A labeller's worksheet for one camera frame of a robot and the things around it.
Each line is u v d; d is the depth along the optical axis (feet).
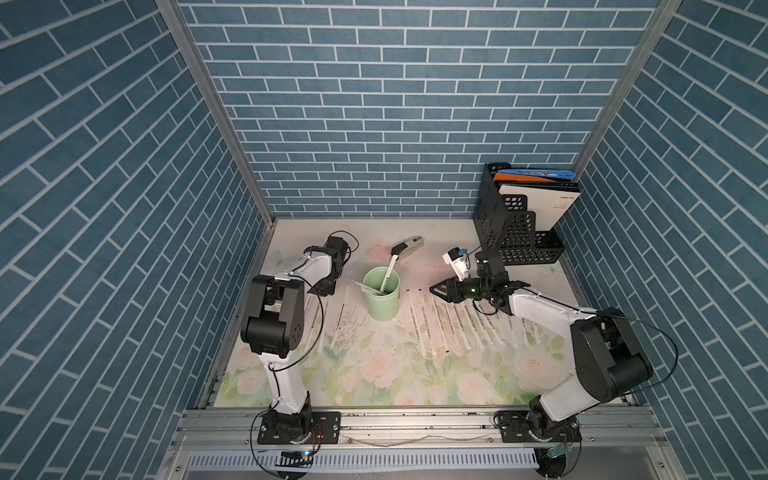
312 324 3.00
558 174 3.08
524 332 2.96
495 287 2.32
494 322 3.05
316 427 2.39
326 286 2.85
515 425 2.42
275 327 1.65
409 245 3.55
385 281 2.92
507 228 2.99
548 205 3.07
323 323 3.04
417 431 2.46
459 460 2.53
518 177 3.23
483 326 3.00
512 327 2.99
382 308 2.84
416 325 2.99
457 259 2.64
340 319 3.07
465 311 3.10
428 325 3.02
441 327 2.99
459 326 2.99
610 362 1.48
